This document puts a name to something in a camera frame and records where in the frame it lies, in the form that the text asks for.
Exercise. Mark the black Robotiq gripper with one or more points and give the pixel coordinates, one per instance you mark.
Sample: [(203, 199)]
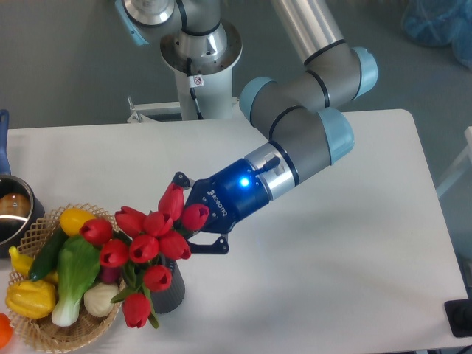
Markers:
[(232, 194)]

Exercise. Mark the red tulip bouquet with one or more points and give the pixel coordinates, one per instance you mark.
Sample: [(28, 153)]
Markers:
[(138, 245)]

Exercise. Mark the dark grey ribbed vase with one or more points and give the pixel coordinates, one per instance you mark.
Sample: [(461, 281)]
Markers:
[(168, 300)]

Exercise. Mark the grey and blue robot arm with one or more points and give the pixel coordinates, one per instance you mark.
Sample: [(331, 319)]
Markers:
[(304, 130)]

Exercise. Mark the red radish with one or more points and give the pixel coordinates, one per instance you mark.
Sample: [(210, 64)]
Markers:
[(109, 275)]

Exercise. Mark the yellow squash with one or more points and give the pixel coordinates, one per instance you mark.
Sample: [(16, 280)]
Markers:
[(72, 220)]

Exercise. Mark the green bok choy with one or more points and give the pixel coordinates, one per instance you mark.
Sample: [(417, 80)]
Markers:
[(78, 267)]

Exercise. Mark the white garlic bulb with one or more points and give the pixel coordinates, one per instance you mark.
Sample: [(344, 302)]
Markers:
[(97, 300)]

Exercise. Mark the green cucumber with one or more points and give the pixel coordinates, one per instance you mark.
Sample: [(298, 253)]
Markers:
[(47, 258)]

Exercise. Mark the small yellow gourd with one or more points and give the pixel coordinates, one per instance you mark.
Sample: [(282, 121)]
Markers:
[(22, 263)]

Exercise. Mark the yellow bell pepper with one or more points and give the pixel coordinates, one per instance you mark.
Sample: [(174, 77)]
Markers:
[(34, 300)]

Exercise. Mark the orange fruit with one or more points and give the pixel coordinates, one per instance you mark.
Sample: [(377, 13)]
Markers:
[(6, 331)]

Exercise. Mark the black device at table edge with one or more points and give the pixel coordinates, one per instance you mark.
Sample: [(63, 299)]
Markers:
[(459, 317)]

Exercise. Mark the blue plastic bag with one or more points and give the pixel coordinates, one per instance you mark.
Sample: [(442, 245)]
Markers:
[(440, 23)]

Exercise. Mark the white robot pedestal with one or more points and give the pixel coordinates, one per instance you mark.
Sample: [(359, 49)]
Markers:
[(203, 68)]

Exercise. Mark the steel pot with blue handle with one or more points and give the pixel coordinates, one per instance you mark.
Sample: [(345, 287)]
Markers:
[(20, 207)]

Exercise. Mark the white frame at right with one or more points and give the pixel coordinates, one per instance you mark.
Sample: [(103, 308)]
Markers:
[(457, 168)]

